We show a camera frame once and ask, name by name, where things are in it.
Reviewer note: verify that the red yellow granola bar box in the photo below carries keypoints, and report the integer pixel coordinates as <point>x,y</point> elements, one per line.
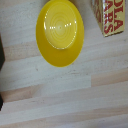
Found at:
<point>110,16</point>

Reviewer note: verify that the yellow plastic bowl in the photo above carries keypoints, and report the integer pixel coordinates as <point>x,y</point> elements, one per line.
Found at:
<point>60,31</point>

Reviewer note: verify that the black fabric drawer cabinet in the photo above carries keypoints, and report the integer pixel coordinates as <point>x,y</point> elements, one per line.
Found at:
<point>1,53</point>

